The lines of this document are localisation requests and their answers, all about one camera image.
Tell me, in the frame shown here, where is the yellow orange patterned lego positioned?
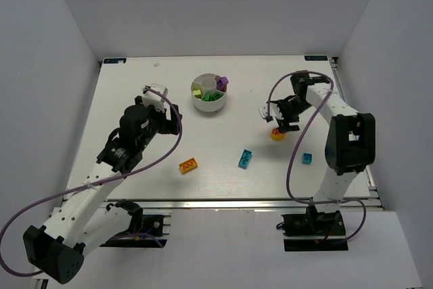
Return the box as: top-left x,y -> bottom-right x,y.
270,128 -> 286,141

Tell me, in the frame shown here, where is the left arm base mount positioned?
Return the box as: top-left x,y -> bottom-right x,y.
100,213 -> 170,248

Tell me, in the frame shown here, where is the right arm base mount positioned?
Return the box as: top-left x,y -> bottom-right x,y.
276,211 -> 348,252

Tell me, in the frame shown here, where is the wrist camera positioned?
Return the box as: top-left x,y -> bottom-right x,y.
141,83 -> 168,112
258,104 -> 283,123

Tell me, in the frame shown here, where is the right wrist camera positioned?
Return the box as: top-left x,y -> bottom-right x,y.
258,104 -> 283,123

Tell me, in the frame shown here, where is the long teal lego brick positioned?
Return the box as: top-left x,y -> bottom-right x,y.
238,149 -> 252,169

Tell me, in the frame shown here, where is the white round divided container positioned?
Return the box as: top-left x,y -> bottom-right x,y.
190,74 -> 228,113

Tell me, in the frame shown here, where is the blue label corner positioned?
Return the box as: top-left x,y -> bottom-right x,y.
304,55 -> 328,62
103,58 -> 127,64

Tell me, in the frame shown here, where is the aluminium front rail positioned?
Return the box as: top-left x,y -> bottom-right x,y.
60,197 -> 383,211

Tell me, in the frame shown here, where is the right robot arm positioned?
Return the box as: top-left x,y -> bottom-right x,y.
265,70 -> 375,214

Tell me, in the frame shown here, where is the green sloped lego brick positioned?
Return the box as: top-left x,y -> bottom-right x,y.
211,93 -> 221,101

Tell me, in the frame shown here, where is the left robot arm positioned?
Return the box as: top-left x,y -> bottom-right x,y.
23,97 -> 181,284

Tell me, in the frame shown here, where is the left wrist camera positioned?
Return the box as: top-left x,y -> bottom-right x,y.
141,83 -> 168,112

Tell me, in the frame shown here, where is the light purple lego brick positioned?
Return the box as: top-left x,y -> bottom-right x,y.
221,76 -> 229,85

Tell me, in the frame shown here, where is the small teal lego brick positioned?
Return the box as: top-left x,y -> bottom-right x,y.
302,153 -> 313,164

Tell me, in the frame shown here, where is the blue label right corner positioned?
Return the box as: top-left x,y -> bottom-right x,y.
304,55 -> 328,62

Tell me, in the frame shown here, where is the orange rectangular lego brick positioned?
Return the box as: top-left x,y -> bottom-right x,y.
179,158 -> 198,174

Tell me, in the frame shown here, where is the blue label left corner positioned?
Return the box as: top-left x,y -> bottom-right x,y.
103,58 -> 127,64

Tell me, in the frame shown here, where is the dark green curved lego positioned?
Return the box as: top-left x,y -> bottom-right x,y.
202,93 -> 212,102

